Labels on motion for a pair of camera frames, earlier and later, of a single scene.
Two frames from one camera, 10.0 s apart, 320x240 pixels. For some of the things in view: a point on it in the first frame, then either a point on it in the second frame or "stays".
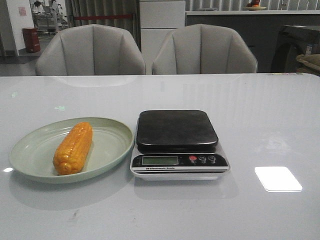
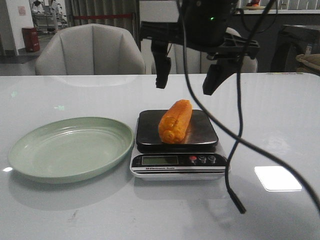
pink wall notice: (23, 11) stays
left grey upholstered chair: (90, 50) stays
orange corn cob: (69, 156) → (175, 124)
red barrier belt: (89, 17) stays
